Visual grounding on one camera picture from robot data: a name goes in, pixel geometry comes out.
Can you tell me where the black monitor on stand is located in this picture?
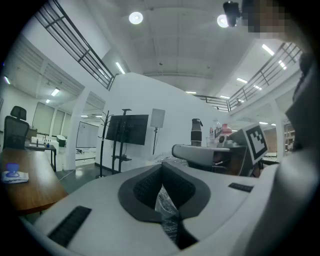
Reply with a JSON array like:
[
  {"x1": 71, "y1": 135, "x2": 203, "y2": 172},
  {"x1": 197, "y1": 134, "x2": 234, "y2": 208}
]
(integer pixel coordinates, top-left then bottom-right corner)
[{"x1": 105, "y1": 108, "x2": 150, "y2": 175}]

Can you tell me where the blue and white packet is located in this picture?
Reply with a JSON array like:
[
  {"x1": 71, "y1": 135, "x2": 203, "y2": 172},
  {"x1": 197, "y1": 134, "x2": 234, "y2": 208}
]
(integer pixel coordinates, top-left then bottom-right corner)
[{"x1": 1, "y1": 163, "x2": 30, "y2": 184}]

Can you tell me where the black drink bottle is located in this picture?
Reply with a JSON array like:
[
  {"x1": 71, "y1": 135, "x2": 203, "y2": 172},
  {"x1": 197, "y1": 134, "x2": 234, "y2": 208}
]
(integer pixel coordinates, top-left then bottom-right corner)
[{"x1": 190, "y1": 118, "x2": 204, "y2": 147}]

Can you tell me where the black mesh office chair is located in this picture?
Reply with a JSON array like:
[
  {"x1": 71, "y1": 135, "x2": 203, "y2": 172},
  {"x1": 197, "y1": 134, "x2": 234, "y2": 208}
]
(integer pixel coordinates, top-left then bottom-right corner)
[{"x1": 2, "y1": 105, "x2": 30, "y2": 151}]

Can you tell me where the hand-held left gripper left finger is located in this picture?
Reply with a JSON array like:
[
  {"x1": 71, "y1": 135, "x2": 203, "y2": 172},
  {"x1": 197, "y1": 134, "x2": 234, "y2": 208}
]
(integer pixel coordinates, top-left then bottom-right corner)
[{"x1": 21, "y1": 162, "x2": 181, "y2": 255}]

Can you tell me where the black desk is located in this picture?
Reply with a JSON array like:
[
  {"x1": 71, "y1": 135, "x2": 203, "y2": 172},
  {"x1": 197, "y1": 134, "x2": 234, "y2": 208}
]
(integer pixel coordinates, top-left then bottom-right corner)
[{"x1": 24, "y1": 142, "x2": 58, "y2": 172}]

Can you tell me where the black coat rack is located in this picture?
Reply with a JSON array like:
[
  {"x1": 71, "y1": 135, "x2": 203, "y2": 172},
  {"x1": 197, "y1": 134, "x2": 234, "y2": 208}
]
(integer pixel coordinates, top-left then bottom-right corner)
[{"x1": 95, "y1": 109, "x2": 114, "y2": 180}]

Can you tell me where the black head camera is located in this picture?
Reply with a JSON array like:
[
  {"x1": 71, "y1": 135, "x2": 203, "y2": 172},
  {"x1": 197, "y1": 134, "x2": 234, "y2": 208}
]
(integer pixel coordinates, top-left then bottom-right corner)
[{"x1": 222, "y1": 0, "x2": 243, "y2": 28}]

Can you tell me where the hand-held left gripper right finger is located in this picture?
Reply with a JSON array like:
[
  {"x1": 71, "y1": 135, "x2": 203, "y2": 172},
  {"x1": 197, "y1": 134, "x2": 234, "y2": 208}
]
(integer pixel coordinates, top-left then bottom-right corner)
[{"x1": 161, "y1": 161, "x2": 276, "y2": 243}]

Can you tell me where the whiteboard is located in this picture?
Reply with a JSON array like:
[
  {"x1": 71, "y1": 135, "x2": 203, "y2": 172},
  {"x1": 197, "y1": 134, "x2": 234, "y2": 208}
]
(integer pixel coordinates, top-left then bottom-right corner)
[{"x1": 75, "y1": 120, "x2": 100, "y2": 149}]

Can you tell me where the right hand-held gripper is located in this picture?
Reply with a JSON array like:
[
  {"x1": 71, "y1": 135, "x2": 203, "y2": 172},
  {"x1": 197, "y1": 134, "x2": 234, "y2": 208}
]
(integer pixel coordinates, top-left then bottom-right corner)
[{"x1": 171, "y1": 123, "x2": 269, "y2": 177}]

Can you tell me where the black mezzanine railing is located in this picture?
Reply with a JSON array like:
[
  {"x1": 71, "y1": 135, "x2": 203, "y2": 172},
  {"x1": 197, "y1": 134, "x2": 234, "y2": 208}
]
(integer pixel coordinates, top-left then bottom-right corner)
[
  {"x1": 33, "y1": 0, "x2": 119, "y2": 91},
  {"x1": 193, "y1": 41, "x2": 304, "y2": 113}
]

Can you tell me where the clear plastic bag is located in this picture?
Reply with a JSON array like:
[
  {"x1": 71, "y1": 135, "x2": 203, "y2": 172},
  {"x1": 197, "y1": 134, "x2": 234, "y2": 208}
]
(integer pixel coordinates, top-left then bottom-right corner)
[{"x1": 154, "y1": 184, "x2": 181, "y2": 242}]

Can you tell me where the clear plastic cup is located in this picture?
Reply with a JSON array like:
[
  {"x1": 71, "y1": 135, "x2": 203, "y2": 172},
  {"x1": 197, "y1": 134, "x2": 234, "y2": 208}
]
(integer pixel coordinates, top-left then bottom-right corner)
[{"x1": 205, "y1": 136, "x2": 219, "y2": 148}]

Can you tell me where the pink bottle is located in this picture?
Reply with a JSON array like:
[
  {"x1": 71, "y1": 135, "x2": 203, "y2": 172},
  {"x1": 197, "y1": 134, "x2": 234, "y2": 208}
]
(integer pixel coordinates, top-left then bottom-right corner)
[{"x1": 220, "y1": 123, "x2": 234, "y2": 138}]

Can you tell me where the clear plastic bottle with label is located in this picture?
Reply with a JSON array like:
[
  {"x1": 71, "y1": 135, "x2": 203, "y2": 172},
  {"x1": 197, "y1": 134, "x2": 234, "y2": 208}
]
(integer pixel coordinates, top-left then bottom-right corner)
[{"x1": 209, "y1": 118, "x2": 224, "y2": 146}]

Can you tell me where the white panel light on stand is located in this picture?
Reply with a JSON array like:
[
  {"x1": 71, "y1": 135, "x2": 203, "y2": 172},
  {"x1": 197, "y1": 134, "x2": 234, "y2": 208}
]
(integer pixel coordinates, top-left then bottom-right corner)
[{"x1": 149, "y1": 108, "x2": 166, "y2": 156}]

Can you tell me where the round ceiling light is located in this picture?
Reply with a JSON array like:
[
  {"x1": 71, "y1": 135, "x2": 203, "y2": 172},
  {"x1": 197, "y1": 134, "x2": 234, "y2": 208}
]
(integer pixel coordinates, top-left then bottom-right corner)
[
  {"x1": 216, "y1": 14, "x2": 230, "y2": 28},
  {"x1": 128, "y1": 11, "x2": 144, "y2": 25}
]

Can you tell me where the person's body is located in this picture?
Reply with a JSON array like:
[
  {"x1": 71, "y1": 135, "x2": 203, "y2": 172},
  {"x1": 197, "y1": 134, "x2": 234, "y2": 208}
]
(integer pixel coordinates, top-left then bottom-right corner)
[{"x1": 241, "y1": 0, "x2": 320, "y2": 154}]

